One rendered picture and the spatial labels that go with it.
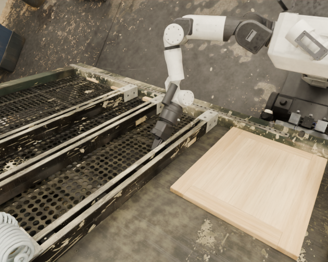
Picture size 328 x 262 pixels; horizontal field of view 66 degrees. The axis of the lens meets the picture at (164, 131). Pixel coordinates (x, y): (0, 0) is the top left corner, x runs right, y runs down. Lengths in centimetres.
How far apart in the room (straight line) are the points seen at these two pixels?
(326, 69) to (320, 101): 117
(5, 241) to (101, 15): 338
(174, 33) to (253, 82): 147
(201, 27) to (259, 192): 65
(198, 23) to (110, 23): 261
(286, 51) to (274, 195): 50
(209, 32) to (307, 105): 124
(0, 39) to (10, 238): 415
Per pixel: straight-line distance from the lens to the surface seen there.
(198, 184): 96
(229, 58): 255
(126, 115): 129
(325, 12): 98
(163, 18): 312
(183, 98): 105
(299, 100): 211
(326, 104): 213
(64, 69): 209
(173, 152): 105
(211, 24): 103
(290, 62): 98
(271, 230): 89
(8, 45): 466
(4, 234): 63
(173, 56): 106
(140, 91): 164
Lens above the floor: 218
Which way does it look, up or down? 60 degrees down
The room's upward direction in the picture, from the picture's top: 63 degrees counter-clockwise
